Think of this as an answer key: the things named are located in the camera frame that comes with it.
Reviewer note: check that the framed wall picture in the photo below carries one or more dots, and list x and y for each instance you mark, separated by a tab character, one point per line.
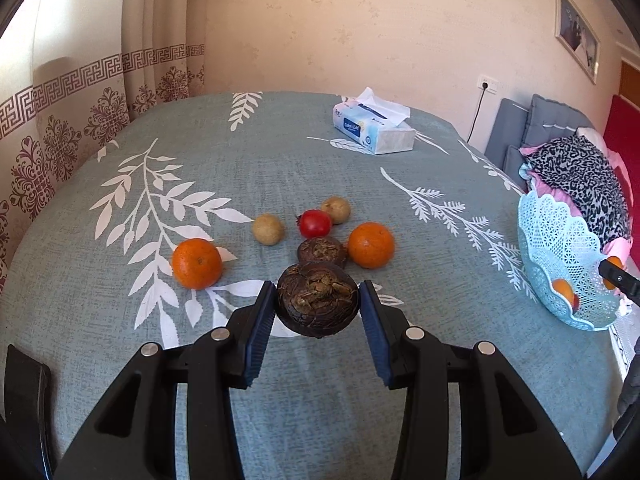
577	36

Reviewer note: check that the white wall socket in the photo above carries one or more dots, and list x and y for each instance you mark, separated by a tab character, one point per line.
488	84

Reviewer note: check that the pink cloth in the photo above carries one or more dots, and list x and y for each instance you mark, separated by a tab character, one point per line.
620	248

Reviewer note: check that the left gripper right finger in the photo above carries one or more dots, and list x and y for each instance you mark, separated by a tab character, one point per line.
469	400

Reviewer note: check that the red headboard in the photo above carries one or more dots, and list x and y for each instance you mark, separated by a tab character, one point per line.
622	135

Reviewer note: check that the mandarin orange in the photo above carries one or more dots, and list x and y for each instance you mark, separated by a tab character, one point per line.
371	245
196	264

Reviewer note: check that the dark wrinkled fruit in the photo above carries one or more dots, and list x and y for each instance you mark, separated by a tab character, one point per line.
316	299
323	249

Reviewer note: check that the grey cushion left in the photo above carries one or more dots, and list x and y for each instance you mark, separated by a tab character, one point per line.
508	129

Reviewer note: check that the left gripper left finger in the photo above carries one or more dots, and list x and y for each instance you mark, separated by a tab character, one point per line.
130	433

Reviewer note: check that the patterned beige curtain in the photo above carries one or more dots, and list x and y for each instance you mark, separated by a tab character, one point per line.
74	73

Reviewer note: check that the large orange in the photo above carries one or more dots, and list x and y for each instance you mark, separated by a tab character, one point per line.
612	271

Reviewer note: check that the leopard print garment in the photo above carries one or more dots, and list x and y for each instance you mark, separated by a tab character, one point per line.
576	167

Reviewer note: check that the light blue lattice basket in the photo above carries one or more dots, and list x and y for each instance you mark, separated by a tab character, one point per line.
554	244

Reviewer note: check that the tan longan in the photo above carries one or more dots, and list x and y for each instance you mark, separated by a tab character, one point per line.
337	208
268	229

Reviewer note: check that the tissue box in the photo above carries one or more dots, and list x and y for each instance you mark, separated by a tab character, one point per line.
377	125

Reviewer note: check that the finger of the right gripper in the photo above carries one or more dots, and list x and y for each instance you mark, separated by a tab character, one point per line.
630	288

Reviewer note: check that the small oval orange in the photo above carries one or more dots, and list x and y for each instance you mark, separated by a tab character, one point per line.
563	288

